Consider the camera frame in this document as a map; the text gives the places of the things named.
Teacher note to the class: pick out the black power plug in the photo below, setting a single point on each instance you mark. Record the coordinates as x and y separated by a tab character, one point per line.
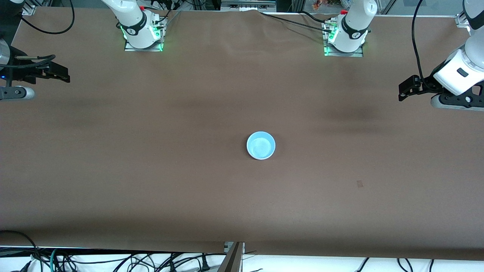
205	265

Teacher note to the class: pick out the aluminium frame rail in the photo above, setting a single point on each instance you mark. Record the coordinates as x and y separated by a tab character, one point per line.
247	4

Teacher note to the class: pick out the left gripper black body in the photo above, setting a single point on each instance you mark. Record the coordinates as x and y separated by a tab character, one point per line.
426	84

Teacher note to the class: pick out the brown table cover sheet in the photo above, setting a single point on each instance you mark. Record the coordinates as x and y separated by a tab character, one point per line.
189	113

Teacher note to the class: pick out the aluminium profile beam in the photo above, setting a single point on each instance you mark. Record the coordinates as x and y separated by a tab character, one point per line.
231	260

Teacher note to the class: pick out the blue bowl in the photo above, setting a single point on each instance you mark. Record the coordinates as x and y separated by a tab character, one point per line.
261	145

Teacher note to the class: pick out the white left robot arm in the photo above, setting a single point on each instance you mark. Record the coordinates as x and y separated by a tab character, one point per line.
465	60

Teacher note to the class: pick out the orange red small objects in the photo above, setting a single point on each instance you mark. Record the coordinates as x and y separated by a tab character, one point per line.
319	4

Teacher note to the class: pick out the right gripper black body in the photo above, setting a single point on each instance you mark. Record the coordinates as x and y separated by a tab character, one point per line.
23	71

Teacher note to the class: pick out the metal table corner bracket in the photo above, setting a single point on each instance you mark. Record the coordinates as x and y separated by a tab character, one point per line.
29	10
463	20

